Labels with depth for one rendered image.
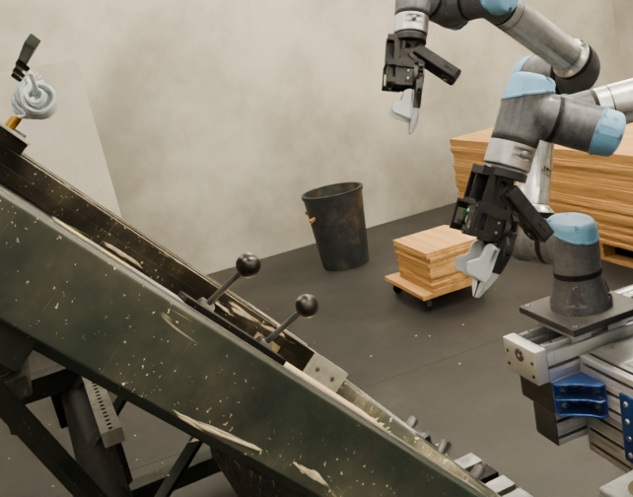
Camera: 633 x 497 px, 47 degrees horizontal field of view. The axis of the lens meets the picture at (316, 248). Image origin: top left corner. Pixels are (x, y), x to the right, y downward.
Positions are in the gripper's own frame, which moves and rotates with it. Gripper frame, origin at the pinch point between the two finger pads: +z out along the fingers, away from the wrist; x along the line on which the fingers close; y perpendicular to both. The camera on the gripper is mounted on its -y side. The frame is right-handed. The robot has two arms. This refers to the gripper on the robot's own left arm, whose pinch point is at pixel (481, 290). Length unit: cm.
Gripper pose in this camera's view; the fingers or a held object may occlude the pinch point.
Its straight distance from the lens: 122.8
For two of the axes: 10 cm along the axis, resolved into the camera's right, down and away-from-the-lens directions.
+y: -9.2, -2.1, -3.4
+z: -2.6, 9.6, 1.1
